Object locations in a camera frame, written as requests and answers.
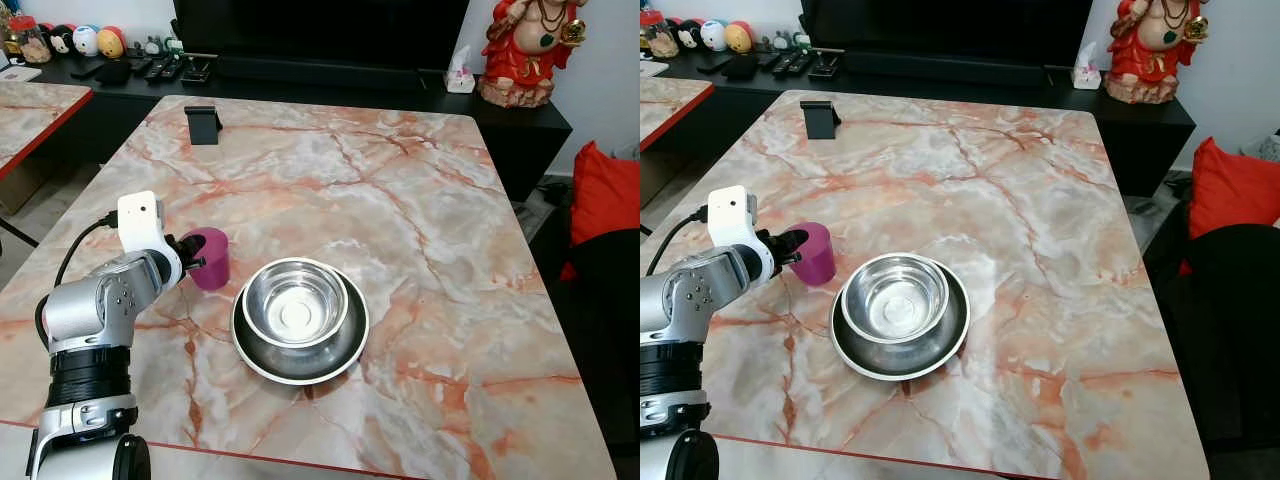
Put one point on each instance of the marble top folding table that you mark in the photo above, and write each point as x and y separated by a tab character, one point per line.
670	100
35	110
400	250
1020	250

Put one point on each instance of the stainless steel plate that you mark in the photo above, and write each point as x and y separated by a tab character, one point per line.
900	360
300	365

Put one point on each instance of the red lidded jar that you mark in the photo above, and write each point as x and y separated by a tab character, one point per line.
661	36
24	38

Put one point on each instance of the small grey figurine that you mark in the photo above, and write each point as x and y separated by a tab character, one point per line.
151	45
776	40

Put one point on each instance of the stainless steel bowl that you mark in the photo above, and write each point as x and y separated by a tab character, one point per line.
895	298
295	305

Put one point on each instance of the yellow round toy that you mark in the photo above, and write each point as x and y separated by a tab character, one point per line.
112	42
739	37

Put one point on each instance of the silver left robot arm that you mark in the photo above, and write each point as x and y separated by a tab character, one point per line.
90	310
680	310

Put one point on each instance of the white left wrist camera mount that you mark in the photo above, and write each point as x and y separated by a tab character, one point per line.
145	230
735	225

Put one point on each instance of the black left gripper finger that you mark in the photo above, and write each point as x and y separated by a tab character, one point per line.
791	260
194	264
794	240
194	243

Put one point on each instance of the red cushion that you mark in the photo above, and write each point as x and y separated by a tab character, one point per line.
605	195
1235	190

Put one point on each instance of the black television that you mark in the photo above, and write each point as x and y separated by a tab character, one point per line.
320	25
945	22

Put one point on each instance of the black chair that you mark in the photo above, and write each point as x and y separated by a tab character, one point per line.
610	340
1230	340

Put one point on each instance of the black pouch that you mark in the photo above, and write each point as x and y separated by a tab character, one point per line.
113	72
742	67

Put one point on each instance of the black phone stand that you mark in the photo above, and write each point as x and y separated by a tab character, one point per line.
821	120
203	125

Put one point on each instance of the white tissue box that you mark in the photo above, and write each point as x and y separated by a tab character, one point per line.
461	78
1087	75

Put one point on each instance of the black and white round toy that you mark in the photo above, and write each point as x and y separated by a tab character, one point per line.
63	39
689	35

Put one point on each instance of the red robed statue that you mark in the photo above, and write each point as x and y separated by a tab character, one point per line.
1150	55
525	60

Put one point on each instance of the purple plastic cup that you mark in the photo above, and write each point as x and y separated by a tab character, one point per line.
818	258
213	265

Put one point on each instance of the small green figurine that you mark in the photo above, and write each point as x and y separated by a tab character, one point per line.
173	45
800	40

